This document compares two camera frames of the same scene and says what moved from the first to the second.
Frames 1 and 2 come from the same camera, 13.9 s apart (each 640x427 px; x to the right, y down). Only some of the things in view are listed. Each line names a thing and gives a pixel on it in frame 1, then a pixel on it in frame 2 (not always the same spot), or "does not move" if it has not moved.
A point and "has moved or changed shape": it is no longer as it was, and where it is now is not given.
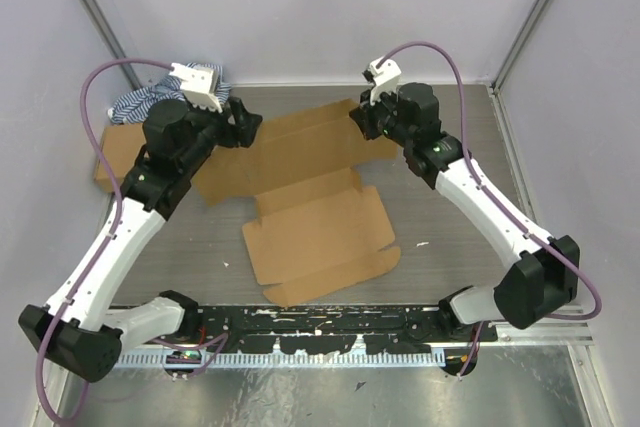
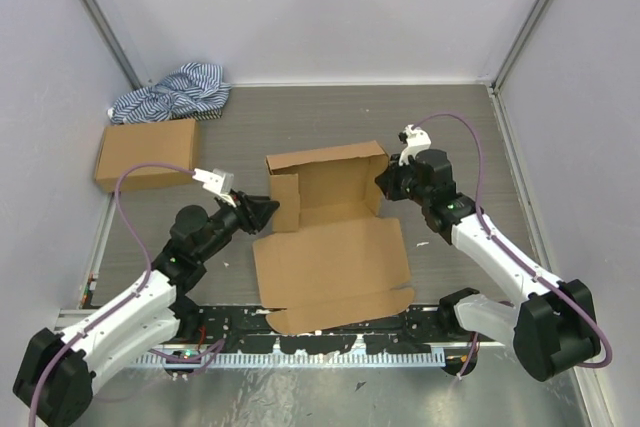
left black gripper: (243, 132) → (253, 211)
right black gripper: (365, 113) → (388, 179)
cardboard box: (318, 229) has moved or changed shape
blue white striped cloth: (132, 106) does not move
